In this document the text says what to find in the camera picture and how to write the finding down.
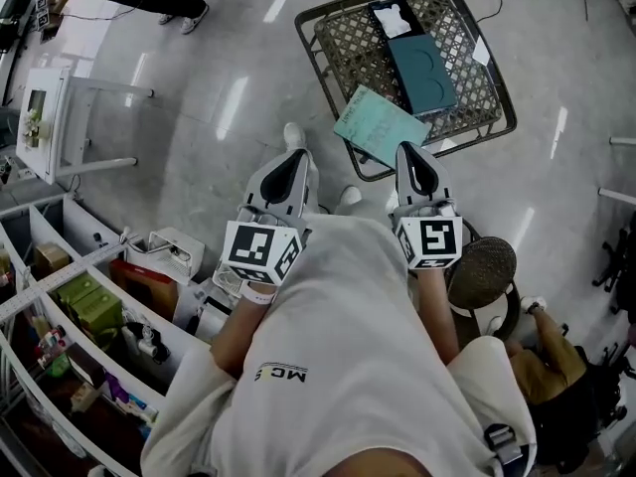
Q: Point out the small white card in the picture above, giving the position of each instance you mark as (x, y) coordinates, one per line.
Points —
(482, 53)

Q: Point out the person's right forearm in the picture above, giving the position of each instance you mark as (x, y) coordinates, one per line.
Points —
(437, 311)

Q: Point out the black office chair base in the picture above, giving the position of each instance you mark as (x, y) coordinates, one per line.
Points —
(616, 266)

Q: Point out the small white flower decoration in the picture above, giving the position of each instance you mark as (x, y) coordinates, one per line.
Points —
(34, 129)

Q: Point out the white security camera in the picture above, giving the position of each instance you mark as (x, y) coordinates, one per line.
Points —
(146, 343)

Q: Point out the white side table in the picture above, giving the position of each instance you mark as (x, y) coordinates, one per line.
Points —
(74, 117)

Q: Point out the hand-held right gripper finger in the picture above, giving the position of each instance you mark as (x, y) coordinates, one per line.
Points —
(401, 177)
(442, 182)

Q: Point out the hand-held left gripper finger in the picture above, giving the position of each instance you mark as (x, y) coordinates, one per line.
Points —
(303, 187)
(256, 192)

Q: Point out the woven wicker side table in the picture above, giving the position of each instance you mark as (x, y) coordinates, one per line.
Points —
(348, 52)

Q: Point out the round woven wicker stool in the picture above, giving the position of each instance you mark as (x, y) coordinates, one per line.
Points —
(484, 271)

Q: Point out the person's white right shoe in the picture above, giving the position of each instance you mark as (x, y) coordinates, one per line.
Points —
(351, 196)

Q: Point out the white table leg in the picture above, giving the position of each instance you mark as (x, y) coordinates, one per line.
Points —
(618, 194)
(623, 140)

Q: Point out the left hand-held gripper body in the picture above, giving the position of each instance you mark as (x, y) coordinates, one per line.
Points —
(248, 246)

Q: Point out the green box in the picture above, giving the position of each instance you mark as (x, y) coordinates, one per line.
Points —
(74, 288)
(97, 311)

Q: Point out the white wristband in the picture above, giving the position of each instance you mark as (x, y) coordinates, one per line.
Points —
(258, 297)

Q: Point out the person's white shoe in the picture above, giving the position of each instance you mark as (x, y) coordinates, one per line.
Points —
(351, 196)
(294, 134)

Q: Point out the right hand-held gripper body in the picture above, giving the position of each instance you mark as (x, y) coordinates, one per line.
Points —
(432, 241)

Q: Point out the purple packet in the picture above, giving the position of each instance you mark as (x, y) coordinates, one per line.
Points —
(126, 398)

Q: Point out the person's white shirt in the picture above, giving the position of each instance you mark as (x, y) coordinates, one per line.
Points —
(348, 341)

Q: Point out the light teal booklet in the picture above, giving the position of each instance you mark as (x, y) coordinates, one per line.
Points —
(377, 127)

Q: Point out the brown cardboard box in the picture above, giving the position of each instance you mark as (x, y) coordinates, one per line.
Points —
(49, 261)

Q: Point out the white item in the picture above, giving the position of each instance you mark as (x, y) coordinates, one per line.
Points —
(395, 20)

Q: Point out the black box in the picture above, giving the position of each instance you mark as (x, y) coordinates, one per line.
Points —
(378, 15)

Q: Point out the perforated metal bar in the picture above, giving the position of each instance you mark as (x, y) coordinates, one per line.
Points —
(64, 276)

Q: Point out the white shelf unit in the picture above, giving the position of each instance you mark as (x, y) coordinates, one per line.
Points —
(174, 331)

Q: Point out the red box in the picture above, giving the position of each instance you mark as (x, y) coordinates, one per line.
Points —
(144, 286)

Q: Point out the person's left forearm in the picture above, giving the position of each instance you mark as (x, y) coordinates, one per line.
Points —
(243, 331)

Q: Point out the dark teal box lid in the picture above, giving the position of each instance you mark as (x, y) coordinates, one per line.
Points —
(422, 75)

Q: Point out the person's white left shoe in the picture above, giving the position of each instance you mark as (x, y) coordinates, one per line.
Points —
(294, 134)

